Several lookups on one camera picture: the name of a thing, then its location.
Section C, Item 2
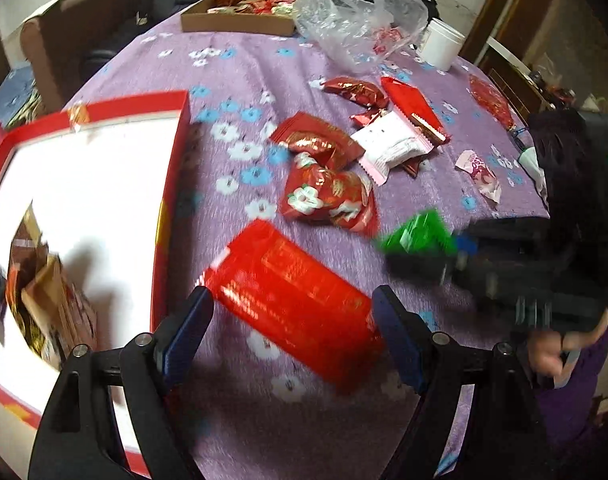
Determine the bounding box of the long red snack packet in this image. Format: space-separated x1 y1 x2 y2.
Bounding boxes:
380 76 452 147

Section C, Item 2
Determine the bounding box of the clear plastic bag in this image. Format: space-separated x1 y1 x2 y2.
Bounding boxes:
292 0 429 75

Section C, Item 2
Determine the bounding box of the white pink snack packet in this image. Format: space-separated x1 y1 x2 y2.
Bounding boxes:
350 110 435 187

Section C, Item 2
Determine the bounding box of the purple floral tablecloth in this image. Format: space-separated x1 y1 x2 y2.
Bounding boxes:
61 6 552 480

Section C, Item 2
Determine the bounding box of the pile of dark snack packets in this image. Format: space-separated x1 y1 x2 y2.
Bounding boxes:
0 202 99 372

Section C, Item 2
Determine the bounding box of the red gift box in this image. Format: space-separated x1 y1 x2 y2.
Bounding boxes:
0 91 192 478

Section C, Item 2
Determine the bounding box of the pile of red candies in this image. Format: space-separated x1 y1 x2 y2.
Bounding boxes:
206 0 297 16

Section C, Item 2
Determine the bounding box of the red floral snack packet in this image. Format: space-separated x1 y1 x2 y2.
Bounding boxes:
280 152 381 235

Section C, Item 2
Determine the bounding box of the dark red snack packet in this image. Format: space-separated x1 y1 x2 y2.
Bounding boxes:
321 76 389 109

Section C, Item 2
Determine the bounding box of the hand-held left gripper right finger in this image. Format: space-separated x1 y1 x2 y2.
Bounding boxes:
371 285 569 480

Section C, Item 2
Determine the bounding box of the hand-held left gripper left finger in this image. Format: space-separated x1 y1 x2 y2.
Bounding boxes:
28 286 215 480

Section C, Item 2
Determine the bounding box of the red mesh candy bag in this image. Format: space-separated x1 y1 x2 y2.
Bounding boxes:
468 74 517 132

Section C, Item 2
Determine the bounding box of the large red packet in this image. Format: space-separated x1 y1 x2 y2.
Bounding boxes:
198 218 387 395

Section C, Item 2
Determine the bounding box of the pink wrapped candy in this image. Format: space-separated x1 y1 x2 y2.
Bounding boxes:
455 149 503 205

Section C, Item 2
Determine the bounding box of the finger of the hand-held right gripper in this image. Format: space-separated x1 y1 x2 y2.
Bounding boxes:
388 255 559 333
454 216 552 263

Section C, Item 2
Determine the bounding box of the flat cardboard box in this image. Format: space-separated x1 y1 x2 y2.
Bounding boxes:
180 0 305 37

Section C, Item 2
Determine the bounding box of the brown armchair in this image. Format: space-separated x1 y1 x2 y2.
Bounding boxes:
20 0 151 111

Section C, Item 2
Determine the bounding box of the person's right hand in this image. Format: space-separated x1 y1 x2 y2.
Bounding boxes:
528 331 570 390

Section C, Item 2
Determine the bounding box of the person's purple garment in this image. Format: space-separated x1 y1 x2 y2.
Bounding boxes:
534 310 608 461

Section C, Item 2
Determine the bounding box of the red gold snack packet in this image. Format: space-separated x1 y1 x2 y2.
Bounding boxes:
269 112 367 171

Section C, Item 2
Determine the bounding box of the small red gold candy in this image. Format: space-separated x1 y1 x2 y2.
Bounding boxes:
66 102 91 133

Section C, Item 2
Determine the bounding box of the green snack packet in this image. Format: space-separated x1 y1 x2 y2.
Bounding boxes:
376 209 459 261

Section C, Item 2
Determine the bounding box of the small dark red packet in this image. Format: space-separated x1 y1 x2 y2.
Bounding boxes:
350 107 385 128

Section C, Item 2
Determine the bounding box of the white plastic jar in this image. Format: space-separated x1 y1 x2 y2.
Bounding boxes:
418 17 466 72

